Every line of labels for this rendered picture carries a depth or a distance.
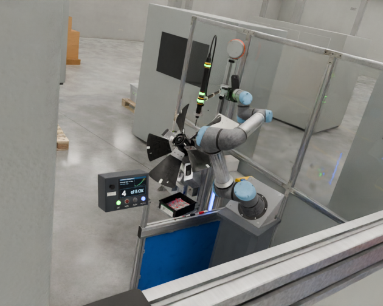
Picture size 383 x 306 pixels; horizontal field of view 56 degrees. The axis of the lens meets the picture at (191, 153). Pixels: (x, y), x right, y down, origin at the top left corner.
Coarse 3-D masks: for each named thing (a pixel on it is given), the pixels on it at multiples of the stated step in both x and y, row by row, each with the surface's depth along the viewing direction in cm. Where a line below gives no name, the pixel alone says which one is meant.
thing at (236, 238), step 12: (228, 216) 225; (228, 228) 226; (240, 228) 218; (252, 228) 217; (264, 228) 220; (216, 240) 235; (228, 240) 227; (240, 240) 221; (252, 240) 217; (264, 240) 228; (216, 252) 235; (228, 252) 229; (240, 252) 223; (252, 252) 220; (216, 264) 237
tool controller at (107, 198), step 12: (108, 180) 189; (120, 180) 193; (132, 180) 197; (144, 180) 201; (108, 192) 190; (132, 192) 198; (144, 192) 203; (108, 204) 191; (120, 204) 195; (132, 204) 199; (144, 204) 204
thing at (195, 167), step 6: (192, 150) 263; (198, 150) 266; (192, 156) 257; (198, 156) 257; (204, 156) 259; (192, 162) 252; (198, 162) 252; (204, 162) 252; (192, 168) 248; (198, 168) 248; (204, 168) 247
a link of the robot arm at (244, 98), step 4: (236, 92) 223; (240, 92) 219; (244, 92) 216; (248, 92) 216; (236, 96) 221; (240, 96) 216; (244, 96) 214; (248, 96) 215; (236, 100) 224; (240, 100) 217; (244, 100) 215; (248, 100) 216; (240, 104) 219; (244, 104) 217; (248, 104) 219
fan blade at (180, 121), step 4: (188, 104) 285; (184, 108) 290; (180, 112) 295; (184, 112) 286; (180, 116) 293; (184, 116) 283; (176, 120) 300; (180, 120) 291; (184, 120) 280; (180, 124) 290; (180, 128) 289
